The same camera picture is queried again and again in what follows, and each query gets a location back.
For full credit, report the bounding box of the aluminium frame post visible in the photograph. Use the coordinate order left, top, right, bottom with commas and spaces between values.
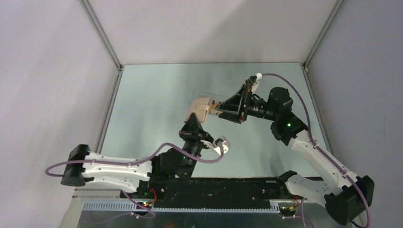
302, 0, 345, 73
79, 0, 123, 71

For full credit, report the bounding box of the orange credit cards stack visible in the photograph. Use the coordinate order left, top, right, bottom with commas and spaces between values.
209, 100, 221, 115

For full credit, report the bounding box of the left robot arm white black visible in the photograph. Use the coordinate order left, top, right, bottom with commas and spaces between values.
60, 113, 223, 198

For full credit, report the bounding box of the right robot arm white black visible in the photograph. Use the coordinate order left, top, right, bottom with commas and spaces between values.
216, 84, 374, 225

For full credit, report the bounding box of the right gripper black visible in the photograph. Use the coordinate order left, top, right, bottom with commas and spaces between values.
215, 84, 278, 124

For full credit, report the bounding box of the clear plastic card box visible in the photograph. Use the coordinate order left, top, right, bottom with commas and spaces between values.
189, 90, 229, 116

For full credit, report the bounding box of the right aluminium frame post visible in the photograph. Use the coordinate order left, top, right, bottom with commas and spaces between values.
302, 0, 345, 73

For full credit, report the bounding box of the grey slotted cable duct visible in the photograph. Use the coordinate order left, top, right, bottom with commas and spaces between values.
82, 201, 281, 214

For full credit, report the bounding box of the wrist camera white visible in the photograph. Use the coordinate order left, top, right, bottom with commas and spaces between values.
201, 136, 231, 156
246, 73, 263, 94

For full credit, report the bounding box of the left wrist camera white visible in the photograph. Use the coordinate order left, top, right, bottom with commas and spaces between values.
201, 136, 231, 156

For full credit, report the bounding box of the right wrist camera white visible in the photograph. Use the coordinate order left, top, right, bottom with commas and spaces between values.
246, 73, 263, 94

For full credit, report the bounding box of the left aluminium frame post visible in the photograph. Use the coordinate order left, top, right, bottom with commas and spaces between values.
79, 0, 123, 71

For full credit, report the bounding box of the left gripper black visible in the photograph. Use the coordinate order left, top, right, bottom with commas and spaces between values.
179, 114, 214, 179

